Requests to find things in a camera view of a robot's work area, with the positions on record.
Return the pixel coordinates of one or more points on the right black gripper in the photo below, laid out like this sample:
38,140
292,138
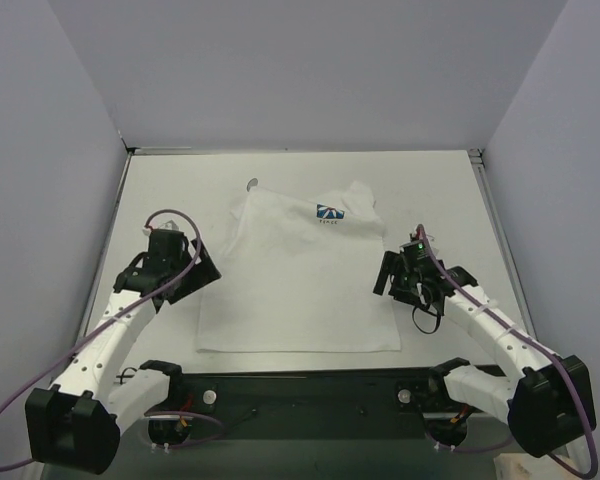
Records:
392,278

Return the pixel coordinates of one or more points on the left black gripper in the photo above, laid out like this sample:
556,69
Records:
194,279

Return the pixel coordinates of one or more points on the white t-shirt with flower print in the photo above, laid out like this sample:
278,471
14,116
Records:
297,275

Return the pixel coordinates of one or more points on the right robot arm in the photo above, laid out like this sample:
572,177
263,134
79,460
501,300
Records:
543,398

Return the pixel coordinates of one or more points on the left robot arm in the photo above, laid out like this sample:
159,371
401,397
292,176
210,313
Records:
79,420

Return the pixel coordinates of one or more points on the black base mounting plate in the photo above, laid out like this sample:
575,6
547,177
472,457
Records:
374,404

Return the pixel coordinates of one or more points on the beige foam block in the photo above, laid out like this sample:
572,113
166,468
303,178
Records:
517,466

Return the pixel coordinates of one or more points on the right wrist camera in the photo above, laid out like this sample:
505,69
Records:
415,252

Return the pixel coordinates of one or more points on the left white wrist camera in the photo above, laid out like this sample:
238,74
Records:
169,225

